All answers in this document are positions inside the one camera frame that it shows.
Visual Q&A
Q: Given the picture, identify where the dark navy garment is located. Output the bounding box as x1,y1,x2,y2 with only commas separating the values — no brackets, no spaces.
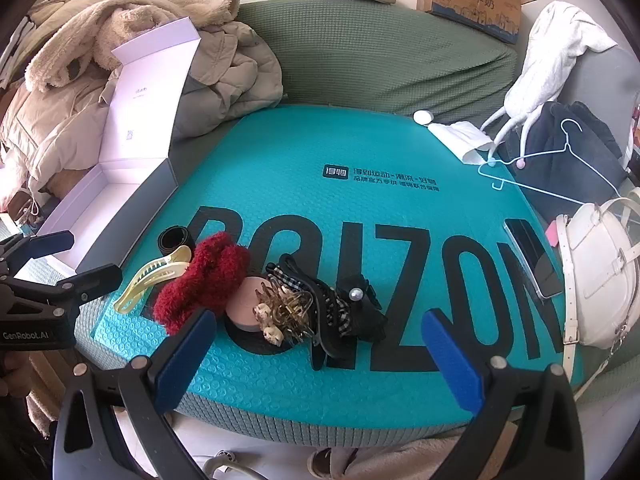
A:
500,101,626,221

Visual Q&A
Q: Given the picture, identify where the white cable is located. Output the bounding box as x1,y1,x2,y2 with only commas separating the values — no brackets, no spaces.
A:
202,452,261,480

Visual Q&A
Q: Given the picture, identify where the black phone in clear case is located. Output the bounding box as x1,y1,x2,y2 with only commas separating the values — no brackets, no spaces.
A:
502,217,566,303

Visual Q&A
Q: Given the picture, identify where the white leather backpack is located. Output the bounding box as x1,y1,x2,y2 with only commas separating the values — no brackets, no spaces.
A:
555,197,640,401

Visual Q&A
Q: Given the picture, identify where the cream fleece coat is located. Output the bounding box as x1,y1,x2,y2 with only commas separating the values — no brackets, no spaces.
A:
25,0,241,91

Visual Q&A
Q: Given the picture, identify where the gold shell hair claw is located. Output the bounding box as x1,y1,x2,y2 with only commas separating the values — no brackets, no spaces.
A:
252,282,313,348

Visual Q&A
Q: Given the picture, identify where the teal bubble mailer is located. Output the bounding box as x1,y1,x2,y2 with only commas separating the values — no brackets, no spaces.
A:
75,105,583,436

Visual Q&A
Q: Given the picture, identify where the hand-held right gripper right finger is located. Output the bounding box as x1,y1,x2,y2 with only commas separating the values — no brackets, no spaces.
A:
421,310,588,480

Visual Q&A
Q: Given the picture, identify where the light blue clothes hanger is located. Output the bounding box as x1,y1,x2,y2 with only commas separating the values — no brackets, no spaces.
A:
477,119,640,211

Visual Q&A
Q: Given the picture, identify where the beige padded jacket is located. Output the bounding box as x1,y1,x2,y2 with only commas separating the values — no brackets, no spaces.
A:
0,75,121,196

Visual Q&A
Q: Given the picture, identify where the cardboard box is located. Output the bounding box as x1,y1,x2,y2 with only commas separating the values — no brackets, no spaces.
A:
397,0,536,45

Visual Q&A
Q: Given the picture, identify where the white hoodie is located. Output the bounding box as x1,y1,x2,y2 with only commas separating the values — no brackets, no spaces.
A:
482,1,621,168

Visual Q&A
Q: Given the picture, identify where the white folded packet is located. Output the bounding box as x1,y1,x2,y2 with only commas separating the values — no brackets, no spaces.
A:
430,121,493,165

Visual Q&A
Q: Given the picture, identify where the white gift box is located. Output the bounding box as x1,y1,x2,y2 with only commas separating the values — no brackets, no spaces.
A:
36,16,202,273

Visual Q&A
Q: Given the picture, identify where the black white checked scrunchie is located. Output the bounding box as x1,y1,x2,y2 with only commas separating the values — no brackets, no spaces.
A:
264,262,353,338

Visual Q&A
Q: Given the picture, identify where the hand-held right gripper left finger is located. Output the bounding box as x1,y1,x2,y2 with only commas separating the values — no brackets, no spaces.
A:
52,307,218,480

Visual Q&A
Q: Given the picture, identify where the red fluffy scrunchie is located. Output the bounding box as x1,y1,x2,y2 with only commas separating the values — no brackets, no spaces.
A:
152,232,251,336

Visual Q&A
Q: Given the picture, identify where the black bow pearl hair clip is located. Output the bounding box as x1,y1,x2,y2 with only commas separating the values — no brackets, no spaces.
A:
330,272,388,343

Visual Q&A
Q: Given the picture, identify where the yellow hair claw clip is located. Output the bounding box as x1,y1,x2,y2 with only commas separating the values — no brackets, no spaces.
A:
112,246,193,315

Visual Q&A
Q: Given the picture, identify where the pink round jar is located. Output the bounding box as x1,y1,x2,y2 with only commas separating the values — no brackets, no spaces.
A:
225,275,278,333

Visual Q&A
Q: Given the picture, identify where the black hair claw clip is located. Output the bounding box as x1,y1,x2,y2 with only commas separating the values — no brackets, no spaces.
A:
272,254,351,371

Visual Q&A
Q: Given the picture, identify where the black elastic hair band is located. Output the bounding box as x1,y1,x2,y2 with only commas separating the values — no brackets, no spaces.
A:
159,227,193,256

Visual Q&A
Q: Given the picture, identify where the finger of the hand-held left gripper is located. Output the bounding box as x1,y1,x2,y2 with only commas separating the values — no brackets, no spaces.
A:
10,264,123,317
0,230,75,281

